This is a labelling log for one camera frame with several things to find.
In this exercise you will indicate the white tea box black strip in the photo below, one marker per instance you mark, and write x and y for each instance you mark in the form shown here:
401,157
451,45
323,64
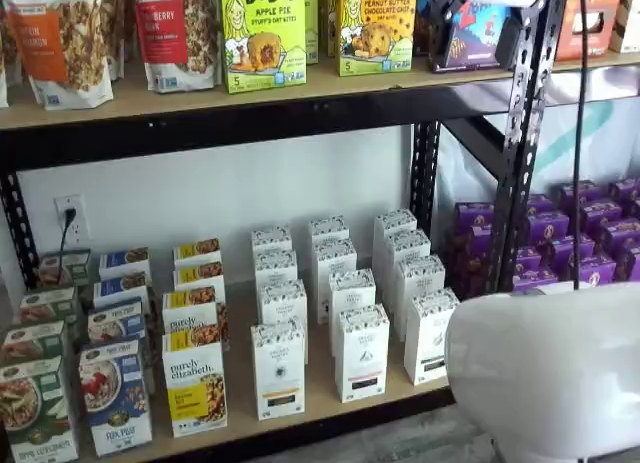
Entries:
427,338
395,220
407,245
420,278

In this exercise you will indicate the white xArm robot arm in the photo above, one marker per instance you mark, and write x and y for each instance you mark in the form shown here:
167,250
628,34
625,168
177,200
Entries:
550,373

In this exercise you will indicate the green Bobo's apple pie box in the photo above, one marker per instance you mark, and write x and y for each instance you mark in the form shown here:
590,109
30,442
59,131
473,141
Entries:
262,38
311,28

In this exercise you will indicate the white wall outlet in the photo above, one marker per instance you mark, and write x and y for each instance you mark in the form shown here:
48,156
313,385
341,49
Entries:
80,233

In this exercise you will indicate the white brown product box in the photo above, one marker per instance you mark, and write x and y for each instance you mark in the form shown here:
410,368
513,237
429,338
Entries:
627,23

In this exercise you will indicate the red label granola bag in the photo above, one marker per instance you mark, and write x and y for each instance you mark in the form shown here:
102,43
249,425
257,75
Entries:
175,38

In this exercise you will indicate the particle board shelf panel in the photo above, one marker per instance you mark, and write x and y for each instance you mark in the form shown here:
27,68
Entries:
150,103
240,383
600,62

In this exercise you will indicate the blue flax oatmeal box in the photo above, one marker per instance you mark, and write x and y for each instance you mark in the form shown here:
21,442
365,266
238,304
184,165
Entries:
115,398
115,323
122,260
120,288

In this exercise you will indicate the orange label granola bag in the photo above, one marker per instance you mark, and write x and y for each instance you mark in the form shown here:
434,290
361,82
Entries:
112,28
60,48

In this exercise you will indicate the blue purple Zbar box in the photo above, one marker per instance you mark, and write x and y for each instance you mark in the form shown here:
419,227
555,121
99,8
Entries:
475,38
421,23

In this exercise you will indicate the green oatmeal box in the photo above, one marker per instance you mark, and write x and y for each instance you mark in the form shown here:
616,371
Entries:
47,308
65,268
35,413
32,343

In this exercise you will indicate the white yellow granola box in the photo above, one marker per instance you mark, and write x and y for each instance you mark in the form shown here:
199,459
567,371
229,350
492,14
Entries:
190,308
197,250
195,383
197,275

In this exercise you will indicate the yellow Bobo's peanut butter box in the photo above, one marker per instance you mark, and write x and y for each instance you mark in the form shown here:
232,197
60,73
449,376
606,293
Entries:
332,23
377,33

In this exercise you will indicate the white tea box pink strip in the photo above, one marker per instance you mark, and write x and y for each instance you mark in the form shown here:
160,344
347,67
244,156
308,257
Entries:
334,258
351,293
327,228
362,353

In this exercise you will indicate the orange product box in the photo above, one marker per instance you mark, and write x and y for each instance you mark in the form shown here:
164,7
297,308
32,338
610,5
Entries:
600,43

